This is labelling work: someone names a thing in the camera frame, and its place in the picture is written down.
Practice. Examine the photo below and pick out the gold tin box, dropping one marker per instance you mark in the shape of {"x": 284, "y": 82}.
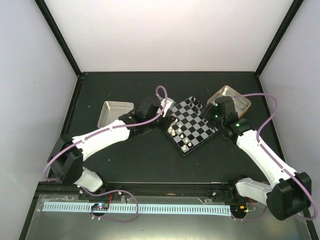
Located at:
{"x": 241, "y": 103}

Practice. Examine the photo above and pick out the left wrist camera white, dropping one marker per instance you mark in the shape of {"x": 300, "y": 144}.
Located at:
{"x": 168, "y": 104}

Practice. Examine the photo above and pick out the light blue slotted cable duct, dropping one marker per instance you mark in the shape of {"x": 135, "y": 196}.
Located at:
{"x": 131, "y": 208}

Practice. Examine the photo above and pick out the black chess pieces row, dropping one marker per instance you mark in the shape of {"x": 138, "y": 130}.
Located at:
{"x": 192, "y": 114}

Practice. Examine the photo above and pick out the black mounting rail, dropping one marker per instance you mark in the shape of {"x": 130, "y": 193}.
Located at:
{"x": 218, "y": 192}

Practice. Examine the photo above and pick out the left circuit board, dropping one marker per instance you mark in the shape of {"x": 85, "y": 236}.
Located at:
{"x": 100, "y": 207}

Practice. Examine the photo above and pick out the circuit board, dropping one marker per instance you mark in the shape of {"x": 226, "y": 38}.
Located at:
{"x": 100, "y": 207}
{"x": 242, "y": 209}

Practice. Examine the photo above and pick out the right circuit board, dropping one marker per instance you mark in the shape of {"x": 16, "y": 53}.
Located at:
{"x": 242, "y": 209}

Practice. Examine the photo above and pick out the checkered chess board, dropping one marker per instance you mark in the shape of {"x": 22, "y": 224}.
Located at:
{"x": 196, "y": 137}

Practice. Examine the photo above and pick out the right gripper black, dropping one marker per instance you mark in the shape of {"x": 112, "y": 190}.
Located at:
{"x": 207, "y": 112}

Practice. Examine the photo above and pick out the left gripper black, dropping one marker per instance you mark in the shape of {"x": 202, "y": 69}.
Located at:
{"x": 169, "y": 119}

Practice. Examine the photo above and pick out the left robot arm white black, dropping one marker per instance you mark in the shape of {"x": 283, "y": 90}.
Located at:
{"x": 69, "y": 153}

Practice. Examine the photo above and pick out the silver tin tray pink rim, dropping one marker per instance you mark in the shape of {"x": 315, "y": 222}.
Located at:
{"x": 112, "y": 110}

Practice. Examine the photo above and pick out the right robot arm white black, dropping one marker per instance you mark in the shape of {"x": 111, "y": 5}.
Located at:
{"x": 287, "y": 192}

